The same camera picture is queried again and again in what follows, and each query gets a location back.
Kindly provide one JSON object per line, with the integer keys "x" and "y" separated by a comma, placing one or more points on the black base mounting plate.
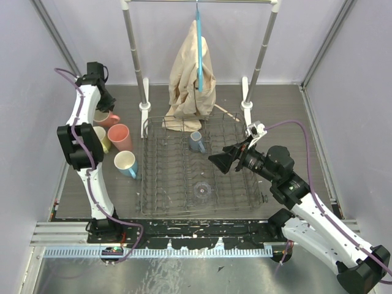
{"x": 189, "y": 233}

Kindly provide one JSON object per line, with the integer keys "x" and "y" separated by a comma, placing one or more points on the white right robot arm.
{"x": 358, "y": 265}

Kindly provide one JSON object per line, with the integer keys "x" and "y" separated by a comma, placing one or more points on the light blue mug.
{"x": 126, "y": 163}

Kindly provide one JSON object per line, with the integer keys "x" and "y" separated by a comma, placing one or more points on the pink mug with handle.
{"x": 105, "y": 119}

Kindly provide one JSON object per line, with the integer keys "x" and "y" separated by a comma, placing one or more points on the beige cloth garment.
{"x": 187, "y": 103}

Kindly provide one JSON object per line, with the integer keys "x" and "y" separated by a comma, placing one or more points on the clear glass cup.
{"x": 202, "y": 192}

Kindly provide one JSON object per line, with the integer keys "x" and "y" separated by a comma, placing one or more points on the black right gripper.
{"x": 224, "y": 161}

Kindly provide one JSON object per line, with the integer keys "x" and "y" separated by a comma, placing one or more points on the white clothes rack stand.
{"x": 247, "y": 85}

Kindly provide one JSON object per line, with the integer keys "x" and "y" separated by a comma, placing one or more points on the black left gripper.
{"x": 106, "y": 102}

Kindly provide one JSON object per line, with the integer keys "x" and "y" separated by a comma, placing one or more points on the yellow-green mug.
{"x": 103, "y": 138}

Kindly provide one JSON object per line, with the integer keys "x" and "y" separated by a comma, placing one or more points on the blue clothes hanger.
{"x": 200, "y": 49}

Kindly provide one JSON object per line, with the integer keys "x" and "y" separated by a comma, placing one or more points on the pink handleless tumbler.
{"x": 119, "y": 135}

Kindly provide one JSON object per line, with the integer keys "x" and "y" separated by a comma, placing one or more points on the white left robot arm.
{"x": 84, "y": 152}

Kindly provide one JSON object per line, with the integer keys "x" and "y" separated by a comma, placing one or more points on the grey-blue dotted mug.
{"x": 196, "y": 142}

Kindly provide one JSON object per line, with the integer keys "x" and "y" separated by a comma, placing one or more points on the grey wire dish rack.
{"x": 169, "y": 170}

